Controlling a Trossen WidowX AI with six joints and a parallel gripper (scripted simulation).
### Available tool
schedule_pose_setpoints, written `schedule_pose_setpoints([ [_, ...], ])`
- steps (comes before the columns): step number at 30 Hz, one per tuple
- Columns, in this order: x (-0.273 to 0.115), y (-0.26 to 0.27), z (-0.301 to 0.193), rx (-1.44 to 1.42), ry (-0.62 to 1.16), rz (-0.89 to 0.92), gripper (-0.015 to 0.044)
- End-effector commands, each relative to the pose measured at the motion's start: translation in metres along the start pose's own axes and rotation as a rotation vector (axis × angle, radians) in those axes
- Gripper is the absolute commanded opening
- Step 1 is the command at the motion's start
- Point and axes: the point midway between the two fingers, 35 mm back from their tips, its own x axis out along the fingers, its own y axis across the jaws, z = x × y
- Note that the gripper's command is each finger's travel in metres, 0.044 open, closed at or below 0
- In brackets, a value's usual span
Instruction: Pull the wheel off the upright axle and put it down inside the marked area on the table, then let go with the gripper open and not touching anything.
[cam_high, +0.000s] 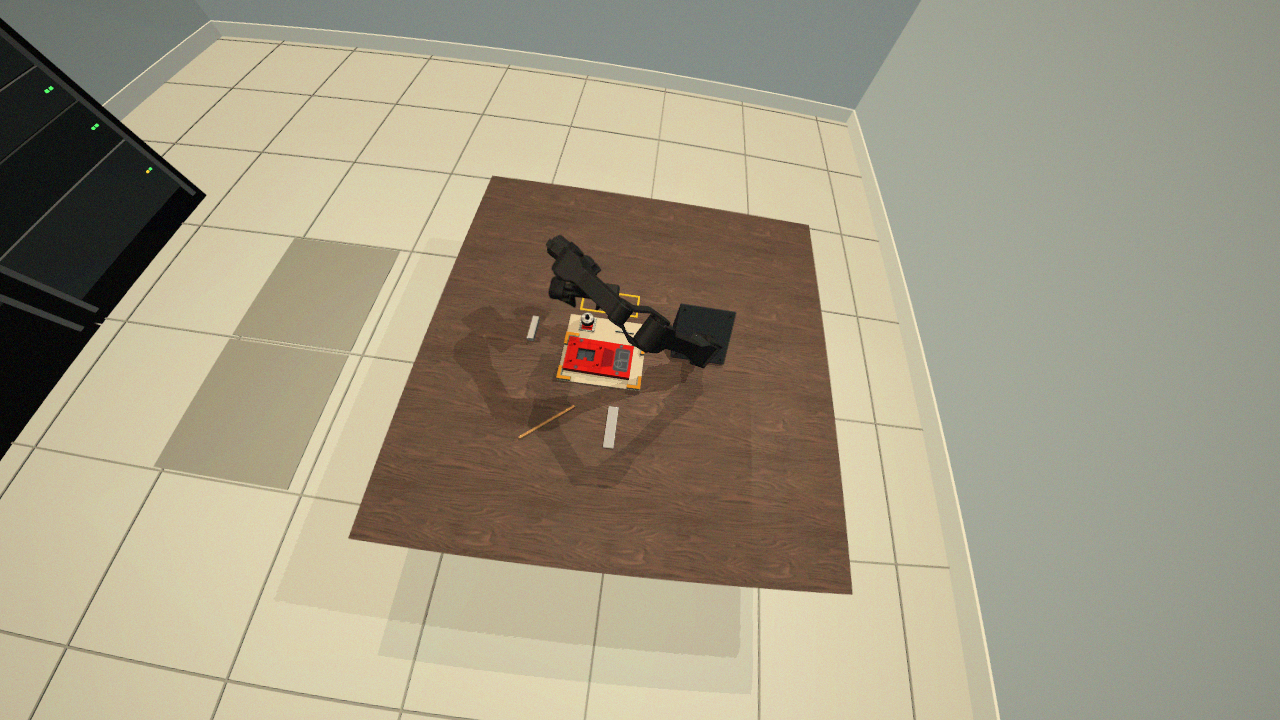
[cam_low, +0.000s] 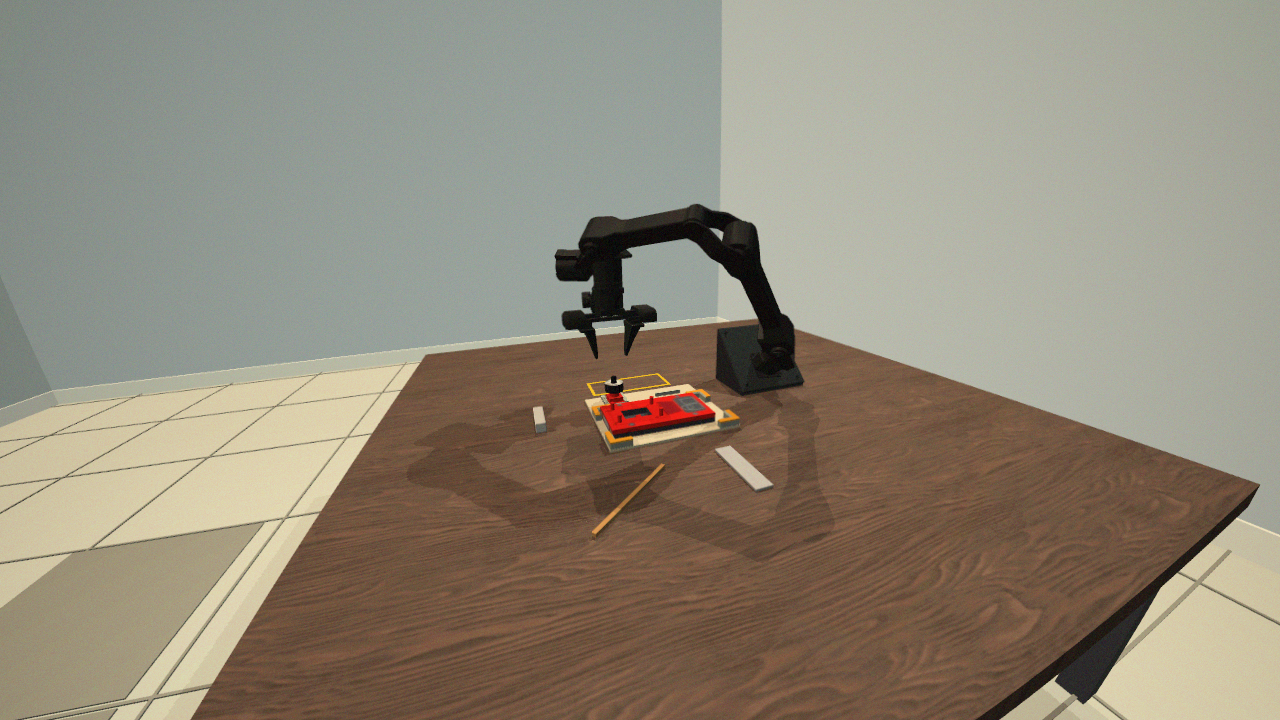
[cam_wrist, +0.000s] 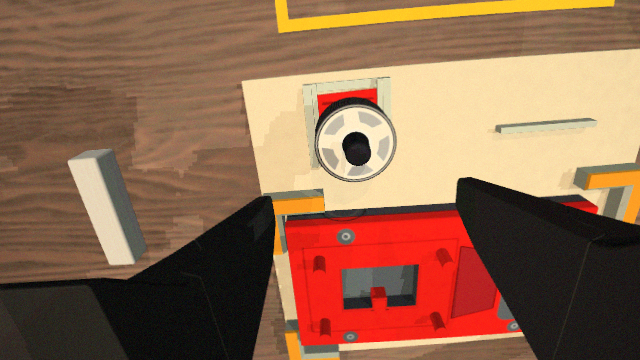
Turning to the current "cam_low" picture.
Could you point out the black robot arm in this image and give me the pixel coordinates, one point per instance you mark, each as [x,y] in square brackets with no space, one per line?
[605,240]

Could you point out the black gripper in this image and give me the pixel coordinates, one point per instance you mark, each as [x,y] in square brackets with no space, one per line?
[608,299]

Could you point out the beige flat slab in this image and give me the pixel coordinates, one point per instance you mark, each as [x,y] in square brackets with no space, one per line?
[724,419]

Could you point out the grey flat bar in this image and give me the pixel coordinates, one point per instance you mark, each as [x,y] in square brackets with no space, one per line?
[746,471]

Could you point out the orange thin wooden stick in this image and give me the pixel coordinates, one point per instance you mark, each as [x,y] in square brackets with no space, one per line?
[627,501]

